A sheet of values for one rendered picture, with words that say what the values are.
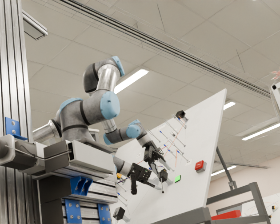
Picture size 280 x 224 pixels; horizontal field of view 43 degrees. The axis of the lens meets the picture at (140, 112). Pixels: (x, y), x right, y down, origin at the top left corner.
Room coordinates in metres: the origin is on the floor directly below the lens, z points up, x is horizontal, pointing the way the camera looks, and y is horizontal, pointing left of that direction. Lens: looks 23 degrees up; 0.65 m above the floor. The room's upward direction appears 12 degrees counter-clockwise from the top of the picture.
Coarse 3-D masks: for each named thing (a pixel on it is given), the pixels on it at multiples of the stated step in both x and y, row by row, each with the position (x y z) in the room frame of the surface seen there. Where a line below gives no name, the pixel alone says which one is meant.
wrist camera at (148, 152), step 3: (147, 147) 2.06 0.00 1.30; (150, 147) 2.04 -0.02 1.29; (144, 150) 2.07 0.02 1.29; (147, 150) 2.04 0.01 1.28; (150, 150) 2.03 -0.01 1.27; (144, 153) 2.04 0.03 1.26; (147, 153) 2.02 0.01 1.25; (150, 153) 2.02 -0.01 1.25; (144, 156) 2.02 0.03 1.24; (147, 156) 2.00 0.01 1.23; (150, 156) 2.00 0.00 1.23; (144, 159) 2.01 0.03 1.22; (147, 159) 2.00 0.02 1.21; (150, 159) 2.00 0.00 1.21
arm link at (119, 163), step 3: (114, 156) 1.89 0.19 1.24; (114, 159) 1.88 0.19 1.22; (117, 159) 1.89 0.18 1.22; (120, 159) 1.91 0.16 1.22; (114, 162) 1.88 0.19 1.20; (117, 162) 1.88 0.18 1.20; (120, 162) 1.89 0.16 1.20; (123, 162) 1.90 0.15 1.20; (117, 165) 1.89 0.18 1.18; (120, 165) 1.89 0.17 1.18; (123, 165) 1.90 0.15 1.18; (117, 168) 1.89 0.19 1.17; (120, 168) 1.90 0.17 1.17; (117, 171) 1.91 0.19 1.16
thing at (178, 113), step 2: (182, 110) 2.35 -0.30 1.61; (178, 112) 2.37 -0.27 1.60; (180, 112) 2.35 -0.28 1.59; (182, 112) 2.37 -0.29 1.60; (184, 112) 2.36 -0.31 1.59; (176, 114) 2.38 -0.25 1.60; (178, 114) 2.36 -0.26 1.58; (180, 114) 2.35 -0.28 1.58; (182, 114) 2.39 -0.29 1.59; (184, 114) 2.37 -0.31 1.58; (176, 116) 2.39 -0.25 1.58; (178, 116) 2.38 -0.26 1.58; (180, 116) 2.37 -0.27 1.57; (182, 116) 2.36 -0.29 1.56; (184, 116) 2.39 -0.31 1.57; (174, 118) 2.45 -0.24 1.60; (180, 118) 2.39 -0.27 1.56; (182, 118) 2.40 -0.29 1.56; (184, 118) 2.41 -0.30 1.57; (186, 118) 2.40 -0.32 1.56; (184, 120) 2.41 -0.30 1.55; (186, 120) 2.42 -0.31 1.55; (186, 122) 2.41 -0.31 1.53
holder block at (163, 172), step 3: (162, 171) 2.08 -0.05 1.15; (165, 171) 2.09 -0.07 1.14; (159, 174) 2.08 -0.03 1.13; (162, 174) 2.06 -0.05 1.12; (165, 174) 2.08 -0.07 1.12; (159, 177) 2.06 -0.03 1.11; (162, 177) 2.06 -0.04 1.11; (165, 177) 2.07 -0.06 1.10; (159, 180) 2.08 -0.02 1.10; (162, 180) 2.08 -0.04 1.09; (165, 180) 2.08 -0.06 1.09
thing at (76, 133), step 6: (72, 126) 1.39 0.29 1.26; (78, 126) 1.40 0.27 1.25; (84, 126) 1.42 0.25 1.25; (66, 132) 1.40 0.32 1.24; (72, 132) 1.39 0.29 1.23; (78, 132) 1.40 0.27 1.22; (84, 132) 1.41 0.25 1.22; (66, 138) 1.39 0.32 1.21; (72, 138) 1.38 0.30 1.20; (78, 138) 1.39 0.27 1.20; (90, 138) 1.42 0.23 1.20
